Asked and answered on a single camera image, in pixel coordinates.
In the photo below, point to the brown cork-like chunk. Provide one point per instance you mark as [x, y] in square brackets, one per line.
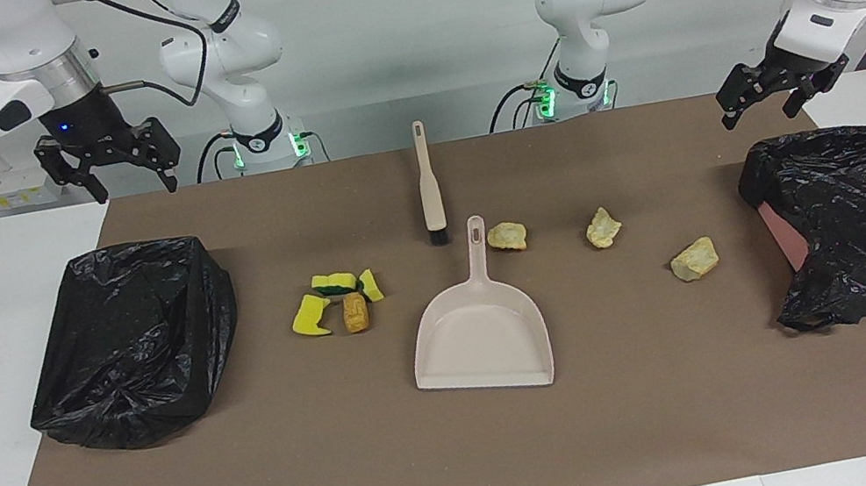
[355, 314]

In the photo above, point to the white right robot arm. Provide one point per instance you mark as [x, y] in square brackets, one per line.
[221, 49]

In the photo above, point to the beige plastic dustpan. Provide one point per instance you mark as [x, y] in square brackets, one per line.
[482, 341]

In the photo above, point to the beige hand brush black bristles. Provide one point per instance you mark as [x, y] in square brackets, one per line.
[430, 190]

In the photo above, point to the black trash bag bin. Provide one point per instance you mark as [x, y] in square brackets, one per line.
[130, 341]

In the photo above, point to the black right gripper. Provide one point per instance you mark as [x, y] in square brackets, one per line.
[87, 126]

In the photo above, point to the pink bin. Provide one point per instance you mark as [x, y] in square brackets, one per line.
[783, 235]

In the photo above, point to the brown table mat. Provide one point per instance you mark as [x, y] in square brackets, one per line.
[471, 459]

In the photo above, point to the small yellow green sponge piece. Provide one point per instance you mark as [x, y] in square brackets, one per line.
[371, 286]

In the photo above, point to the pale yellow bread-like chunk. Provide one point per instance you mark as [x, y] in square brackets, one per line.
[694, 260]
[602, 229]
[507, 236]

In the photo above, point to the yellow sponge piece green layer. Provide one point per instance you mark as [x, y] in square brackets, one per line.
[335, 282]

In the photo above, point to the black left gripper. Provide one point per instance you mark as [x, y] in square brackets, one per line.
[808, 70]

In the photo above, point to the yellow ridged sponge piece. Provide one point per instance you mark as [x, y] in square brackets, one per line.
[311, 316]

